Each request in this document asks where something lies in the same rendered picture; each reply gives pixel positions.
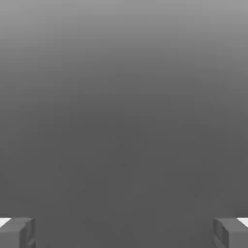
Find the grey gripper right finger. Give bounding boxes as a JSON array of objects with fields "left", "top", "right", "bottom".
[{"left": 212, "top": 217, "right": 248, "bottom": 248}]

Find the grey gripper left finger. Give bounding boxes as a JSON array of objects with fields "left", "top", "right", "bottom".
[{"left": 0, "top": 217, "right": 36, "bottom": 248}]

